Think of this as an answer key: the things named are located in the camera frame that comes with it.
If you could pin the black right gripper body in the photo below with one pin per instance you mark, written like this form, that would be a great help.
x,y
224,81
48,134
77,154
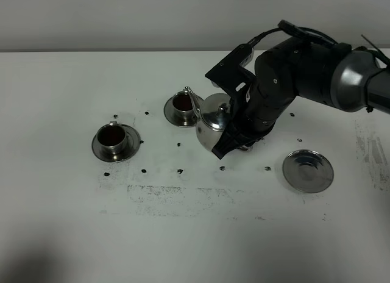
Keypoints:
x,y
292,68

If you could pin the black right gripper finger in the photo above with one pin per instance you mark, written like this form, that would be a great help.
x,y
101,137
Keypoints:
x,y
229,141

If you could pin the stainless steel teapot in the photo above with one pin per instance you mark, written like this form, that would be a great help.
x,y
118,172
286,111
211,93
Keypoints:
x,y
213,115

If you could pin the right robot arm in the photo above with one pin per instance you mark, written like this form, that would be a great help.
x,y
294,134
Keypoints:
x,y
340,77

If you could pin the teapot steel saucer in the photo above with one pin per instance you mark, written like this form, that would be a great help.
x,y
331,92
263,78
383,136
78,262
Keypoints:
x,y
308,171

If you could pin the near steel teacup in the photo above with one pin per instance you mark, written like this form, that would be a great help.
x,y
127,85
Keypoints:
x,y
182,106

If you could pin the steel teacup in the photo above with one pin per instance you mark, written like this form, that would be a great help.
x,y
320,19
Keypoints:
x,y
182,106
112,138

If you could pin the near steel saucer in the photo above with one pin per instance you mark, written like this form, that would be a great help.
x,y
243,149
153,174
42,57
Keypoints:
x,y
176,121

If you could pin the far steel saucer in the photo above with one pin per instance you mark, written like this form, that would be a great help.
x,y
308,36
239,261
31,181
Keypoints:
x,y
132,147

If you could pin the far steel teacup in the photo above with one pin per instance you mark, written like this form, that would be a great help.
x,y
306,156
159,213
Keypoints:
x,y
112,138

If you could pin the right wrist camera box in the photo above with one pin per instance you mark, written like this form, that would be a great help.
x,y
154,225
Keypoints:
x,y
230,72

